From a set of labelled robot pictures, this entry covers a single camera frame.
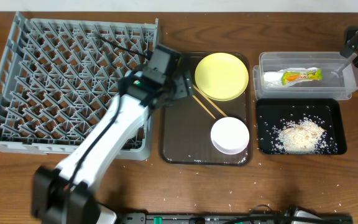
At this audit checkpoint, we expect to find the white plate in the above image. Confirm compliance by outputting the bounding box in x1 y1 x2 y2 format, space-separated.
210 117 250 155

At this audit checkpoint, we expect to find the green snack wrapper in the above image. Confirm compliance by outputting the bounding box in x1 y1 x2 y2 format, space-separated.
262 67 323 88

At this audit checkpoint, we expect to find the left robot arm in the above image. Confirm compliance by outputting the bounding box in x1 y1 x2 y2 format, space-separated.
30 44 193 223

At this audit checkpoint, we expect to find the black waste tray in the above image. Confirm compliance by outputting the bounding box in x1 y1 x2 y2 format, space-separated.
256 98 347 155

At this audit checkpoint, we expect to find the pile of rice waste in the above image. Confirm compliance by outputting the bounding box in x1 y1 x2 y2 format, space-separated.
259 116 338 155

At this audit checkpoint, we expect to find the left wooden chopstick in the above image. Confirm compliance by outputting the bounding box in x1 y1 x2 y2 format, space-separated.
192 95 216 119

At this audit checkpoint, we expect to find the clear plastic bin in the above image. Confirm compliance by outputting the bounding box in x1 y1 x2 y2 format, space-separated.
253 52 358 100

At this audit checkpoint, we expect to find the yellow plate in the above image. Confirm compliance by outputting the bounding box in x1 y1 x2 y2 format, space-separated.
195 53 249 101

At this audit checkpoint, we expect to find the dark brown serving tray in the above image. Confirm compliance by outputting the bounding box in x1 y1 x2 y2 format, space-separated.
159 52 253 166

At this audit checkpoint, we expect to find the grey plastic dish rack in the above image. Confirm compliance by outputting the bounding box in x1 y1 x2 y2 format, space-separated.
0 13 160 154

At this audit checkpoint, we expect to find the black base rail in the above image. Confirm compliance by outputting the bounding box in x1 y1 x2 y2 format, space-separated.
98 203 354 224

